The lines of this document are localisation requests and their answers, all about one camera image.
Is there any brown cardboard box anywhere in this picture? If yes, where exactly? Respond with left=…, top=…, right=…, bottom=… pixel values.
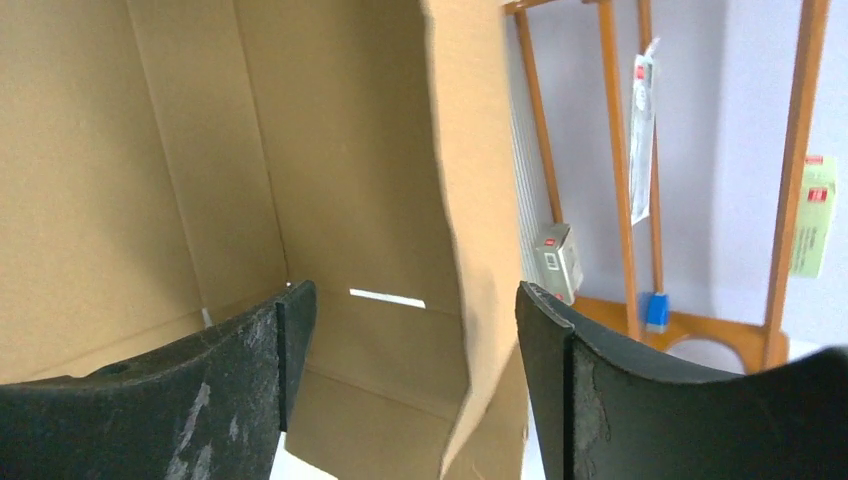
left=1, top=1, right=528, bottom=479

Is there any flat white packet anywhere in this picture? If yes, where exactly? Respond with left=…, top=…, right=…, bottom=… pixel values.
left=628, top=37, right=660, bottom=226

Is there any small grey-white box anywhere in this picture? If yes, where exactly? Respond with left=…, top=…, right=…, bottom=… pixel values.
left=534, top=223, right=584, bottom=305

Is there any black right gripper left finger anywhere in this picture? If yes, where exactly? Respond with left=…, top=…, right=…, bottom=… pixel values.
left=1, top=281, right=317, bottom=479

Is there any small blue block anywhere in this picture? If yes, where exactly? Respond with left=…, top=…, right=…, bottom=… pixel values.
left=644, top=292, right=670, bottom=333

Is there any green white box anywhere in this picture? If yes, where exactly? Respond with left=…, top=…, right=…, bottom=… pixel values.
left=790, top=155, right=837, bottom=278

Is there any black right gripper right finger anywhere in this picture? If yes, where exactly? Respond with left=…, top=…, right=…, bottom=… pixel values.
left=515, top=281, right=847, bottom=479

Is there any orange wooden shelf rack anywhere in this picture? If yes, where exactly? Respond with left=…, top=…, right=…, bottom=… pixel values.
left=503, top=1, right=847, bottom=373

